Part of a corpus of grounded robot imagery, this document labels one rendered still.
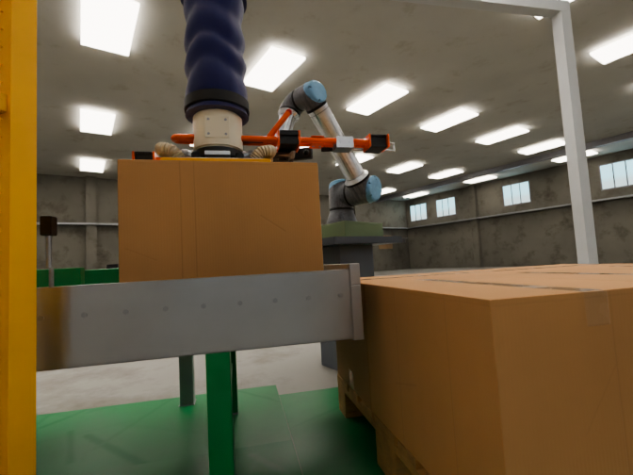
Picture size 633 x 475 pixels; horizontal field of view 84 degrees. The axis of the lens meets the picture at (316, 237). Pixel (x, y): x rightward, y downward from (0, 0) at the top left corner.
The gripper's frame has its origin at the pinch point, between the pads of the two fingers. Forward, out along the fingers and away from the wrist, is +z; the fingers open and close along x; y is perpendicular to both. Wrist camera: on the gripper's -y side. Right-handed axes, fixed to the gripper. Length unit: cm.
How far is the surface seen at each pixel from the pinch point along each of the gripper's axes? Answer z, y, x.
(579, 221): -164, -315, -12
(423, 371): 54, -18, -71
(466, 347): 71, -18, -62
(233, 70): 8.2, 21.6, 21.8
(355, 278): 33, -10, -51
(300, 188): 16.5, 1.3, -21.4
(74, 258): -1184, 557, 17
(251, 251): 17.0, 17.5, -41.4
